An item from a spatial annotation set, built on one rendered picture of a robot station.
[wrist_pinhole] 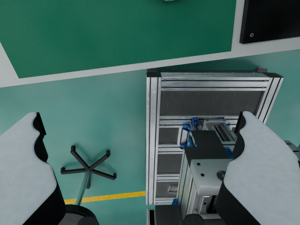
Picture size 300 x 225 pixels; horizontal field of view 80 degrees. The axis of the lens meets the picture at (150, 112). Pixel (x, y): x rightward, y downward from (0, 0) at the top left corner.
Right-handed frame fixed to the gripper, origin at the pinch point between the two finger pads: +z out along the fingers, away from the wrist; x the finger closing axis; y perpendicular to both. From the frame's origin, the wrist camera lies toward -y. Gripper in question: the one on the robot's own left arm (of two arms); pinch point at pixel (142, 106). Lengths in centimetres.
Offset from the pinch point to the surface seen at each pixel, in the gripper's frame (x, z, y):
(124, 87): -13, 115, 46
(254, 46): 31, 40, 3
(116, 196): -29, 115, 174
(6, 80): -39, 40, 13
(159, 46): 4.5, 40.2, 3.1
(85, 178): -50, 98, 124
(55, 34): -22.4, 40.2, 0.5
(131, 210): -14, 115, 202
